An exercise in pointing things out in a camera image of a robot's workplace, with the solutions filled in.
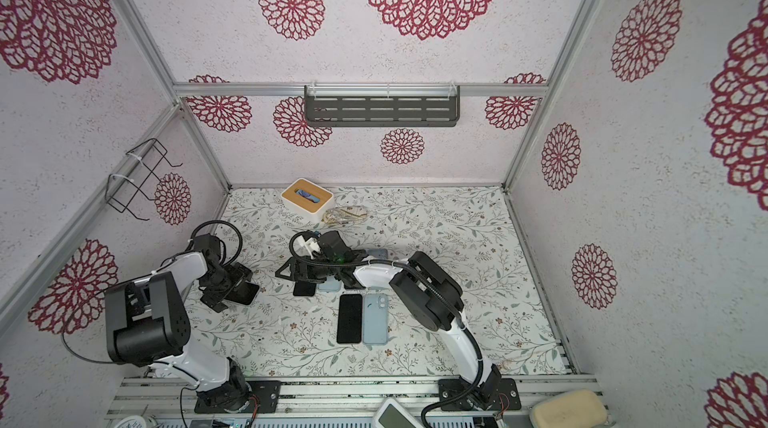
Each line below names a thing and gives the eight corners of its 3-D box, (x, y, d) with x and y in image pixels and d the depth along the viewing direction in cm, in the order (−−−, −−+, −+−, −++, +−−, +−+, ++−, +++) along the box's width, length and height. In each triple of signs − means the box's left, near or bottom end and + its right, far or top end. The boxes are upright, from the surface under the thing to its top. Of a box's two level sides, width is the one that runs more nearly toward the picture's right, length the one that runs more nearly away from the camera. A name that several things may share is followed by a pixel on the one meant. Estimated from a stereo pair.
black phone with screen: (336, 343, 84) (335, 341, 83) (340, 297, 93) (339, 294, 91) (361, 343, 84) (360, 341, 83) (363, 297, 93) (363, 294, 91)
